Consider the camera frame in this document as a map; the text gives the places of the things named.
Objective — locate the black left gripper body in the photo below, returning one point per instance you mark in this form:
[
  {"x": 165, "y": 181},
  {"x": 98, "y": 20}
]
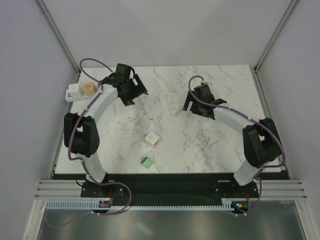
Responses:
[{"x": 130, "y": 90}]

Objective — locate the long white power strip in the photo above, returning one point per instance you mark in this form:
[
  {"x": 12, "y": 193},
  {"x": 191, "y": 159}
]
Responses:
[{"x": 69, "y": 99}]

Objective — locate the white slotted cable duct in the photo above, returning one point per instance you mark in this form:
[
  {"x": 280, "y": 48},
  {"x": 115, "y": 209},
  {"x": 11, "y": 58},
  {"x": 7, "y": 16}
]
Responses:
[{"x": 96, "y": 205}]

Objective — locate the white cube plug orange logo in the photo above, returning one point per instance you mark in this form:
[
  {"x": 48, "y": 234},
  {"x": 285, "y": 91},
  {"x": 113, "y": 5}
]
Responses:
[{"x": 152, "y": 139}]

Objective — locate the aluminium rail profile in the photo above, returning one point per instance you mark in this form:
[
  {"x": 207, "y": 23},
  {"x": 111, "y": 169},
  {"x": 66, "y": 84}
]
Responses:
[{"x": 271, "y": 190}]

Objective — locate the right aluminium frame post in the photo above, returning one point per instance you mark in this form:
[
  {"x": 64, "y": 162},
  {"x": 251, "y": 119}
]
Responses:
[{"x": 276, "y": 33}]

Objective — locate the aluminium frame post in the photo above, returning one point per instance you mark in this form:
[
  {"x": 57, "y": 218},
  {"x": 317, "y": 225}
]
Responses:
[
  {"x": 276, "y": 33},
  {"x": 58, "y": 35}
]

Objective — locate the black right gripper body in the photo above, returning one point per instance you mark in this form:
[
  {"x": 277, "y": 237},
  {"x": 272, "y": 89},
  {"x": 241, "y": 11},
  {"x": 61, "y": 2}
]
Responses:
[{"x": 196, "y": 108}]

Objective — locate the left aluminium frame post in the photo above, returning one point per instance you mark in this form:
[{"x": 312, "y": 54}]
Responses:
[{"x": 58, "y": 35}]

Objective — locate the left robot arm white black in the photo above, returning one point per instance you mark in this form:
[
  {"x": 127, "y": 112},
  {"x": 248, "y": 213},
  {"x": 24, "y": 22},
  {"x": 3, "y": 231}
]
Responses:
[{"x": 81, "y": 135}]

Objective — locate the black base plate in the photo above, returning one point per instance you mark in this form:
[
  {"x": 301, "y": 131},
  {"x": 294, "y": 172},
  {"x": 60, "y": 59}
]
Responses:
[{"x": 169, "y": 189}]

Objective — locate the green plug adapter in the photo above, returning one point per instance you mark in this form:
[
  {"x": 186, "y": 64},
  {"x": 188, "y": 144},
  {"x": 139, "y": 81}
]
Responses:
[{"x": 146, "y": 162}]

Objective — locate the small white power socket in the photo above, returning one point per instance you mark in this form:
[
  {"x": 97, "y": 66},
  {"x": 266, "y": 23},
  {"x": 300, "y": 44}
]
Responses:
[{"x": 173, "y": 104}]

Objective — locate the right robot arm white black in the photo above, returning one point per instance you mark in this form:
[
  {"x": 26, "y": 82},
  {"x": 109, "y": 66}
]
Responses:
[{"x": 261, "y": 142}]

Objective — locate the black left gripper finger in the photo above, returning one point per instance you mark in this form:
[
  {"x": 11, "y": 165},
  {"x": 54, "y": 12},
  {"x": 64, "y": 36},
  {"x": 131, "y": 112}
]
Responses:
[
  {"x": 140, "y": 88},
  {"x": 127, "y": 100}
]

